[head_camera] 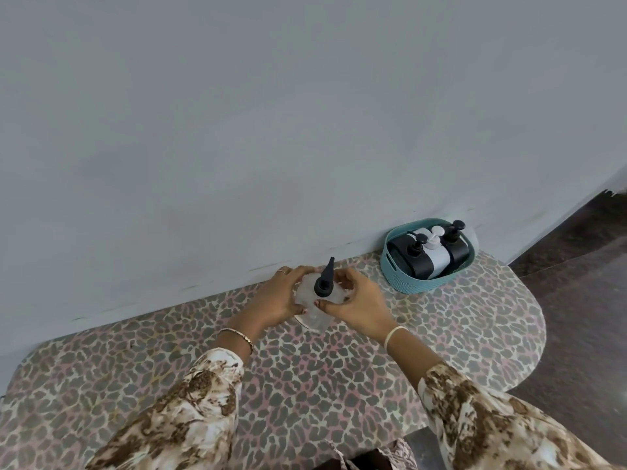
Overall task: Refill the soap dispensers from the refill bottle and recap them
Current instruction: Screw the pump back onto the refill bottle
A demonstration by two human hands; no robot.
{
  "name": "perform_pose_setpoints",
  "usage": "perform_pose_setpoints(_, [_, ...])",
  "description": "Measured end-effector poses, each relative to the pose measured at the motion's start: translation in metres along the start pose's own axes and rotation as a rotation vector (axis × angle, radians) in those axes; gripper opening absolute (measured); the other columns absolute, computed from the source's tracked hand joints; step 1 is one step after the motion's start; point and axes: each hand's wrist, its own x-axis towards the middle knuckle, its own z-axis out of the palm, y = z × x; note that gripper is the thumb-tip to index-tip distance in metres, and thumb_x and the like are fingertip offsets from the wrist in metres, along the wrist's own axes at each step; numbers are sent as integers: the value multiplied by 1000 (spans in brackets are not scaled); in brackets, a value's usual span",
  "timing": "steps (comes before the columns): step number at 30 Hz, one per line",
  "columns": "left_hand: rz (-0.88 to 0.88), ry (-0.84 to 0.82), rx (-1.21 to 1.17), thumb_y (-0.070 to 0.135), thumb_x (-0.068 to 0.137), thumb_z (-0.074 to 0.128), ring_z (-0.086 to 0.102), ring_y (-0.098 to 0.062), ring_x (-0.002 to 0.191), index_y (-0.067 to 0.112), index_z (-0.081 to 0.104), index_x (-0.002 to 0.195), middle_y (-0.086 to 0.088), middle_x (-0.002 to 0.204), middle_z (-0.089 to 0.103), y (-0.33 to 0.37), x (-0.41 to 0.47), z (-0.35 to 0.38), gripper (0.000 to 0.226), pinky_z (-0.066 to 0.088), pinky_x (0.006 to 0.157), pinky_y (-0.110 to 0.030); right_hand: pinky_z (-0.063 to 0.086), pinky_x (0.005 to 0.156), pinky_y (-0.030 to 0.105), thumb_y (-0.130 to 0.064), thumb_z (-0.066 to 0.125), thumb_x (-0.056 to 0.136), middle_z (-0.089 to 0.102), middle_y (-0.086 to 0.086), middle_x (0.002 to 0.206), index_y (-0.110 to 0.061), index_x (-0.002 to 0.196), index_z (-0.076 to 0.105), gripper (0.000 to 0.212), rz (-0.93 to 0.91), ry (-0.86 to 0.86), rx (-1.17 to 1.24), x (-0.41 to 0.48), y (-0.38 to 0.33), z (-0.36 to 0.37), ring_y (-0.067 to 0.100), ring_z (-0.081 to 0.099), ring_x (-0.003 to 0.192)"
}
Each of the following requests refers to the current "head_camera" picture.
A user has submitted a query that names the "teal plastic basket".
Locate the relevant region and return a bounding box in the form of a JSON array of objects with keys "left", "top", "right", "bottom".
[{"left": 379, "top": 217, "right": 479, "bottom": 295}]

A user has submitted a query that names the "person's left hand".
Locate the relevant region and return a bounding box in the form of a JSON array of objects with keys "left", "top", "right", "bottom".
[{"left": 234, "top": 266, "right": 319, "bottom": 338}]

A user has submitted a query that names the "black square soap dispenser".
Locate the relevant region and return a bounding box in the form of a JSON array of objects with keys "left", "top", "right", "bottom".
[{"left": 444, "top": 219, "right": 472, "bottom": 272}]

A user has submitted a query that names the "person's right forearm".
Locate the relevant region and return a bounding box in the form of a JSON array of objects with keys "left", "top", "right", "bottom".
[{"left": 385, "top": 327, "right": 623, "bottom": 470}]

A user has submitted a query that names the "person's right hand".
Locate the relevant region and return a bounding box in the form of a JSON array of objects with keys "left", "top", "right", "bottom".
[{"left": 313, "top": 267, "right": 400, "bottom": 344}]

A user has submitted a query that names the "person's left forearm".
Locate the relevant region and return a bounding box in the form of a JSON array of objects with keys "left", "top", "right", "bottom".
[{"left": 86, "top": 320, "right": 257, "bottom": 470}]

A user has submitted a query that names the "person's dark maroon garment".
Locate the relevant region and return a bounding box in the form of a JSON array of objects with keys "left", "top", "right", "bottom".
[{"left": 323, "top": 437, "right": 420, "bottom": 470}]

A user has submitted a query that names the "gold bracelet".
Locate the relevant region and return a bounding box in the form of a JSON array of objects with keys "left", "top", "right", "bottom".
[{"left": 217, "top": 328, "right": 255, "bottom": 356}]

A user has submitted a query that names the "tall clear plastic bottle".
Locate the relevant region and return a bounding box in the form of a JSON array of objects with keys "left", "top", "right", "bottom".
[{"left": 293, "top": 271, "right": 355, "bottom": 336}]

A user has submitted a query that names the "white soap dispenser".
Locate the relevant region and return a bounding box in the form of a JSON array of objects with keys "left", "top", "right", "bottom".
[{"left": 413, "top": 227, "right": 451, "bottom": 278}]

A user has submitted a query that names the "black pump with long tube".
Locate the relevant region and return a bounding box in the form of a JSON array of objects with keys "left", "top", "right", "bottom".
[{"left": 313, "top": 257, "right": 336, "bottom": 298}]

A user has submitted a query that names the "white wrist band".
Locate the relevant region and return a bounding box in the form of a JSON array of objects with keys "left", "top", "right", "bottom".
[{"left": 383, "top": 325, "right": 410, "bottom": 351}]

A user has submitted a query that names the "leopard print ironing board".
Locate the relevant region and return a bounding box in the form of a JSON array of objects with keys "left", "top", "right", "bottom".
[{"left": 0, "top": 248, "right": 547, "bottom": 470}]

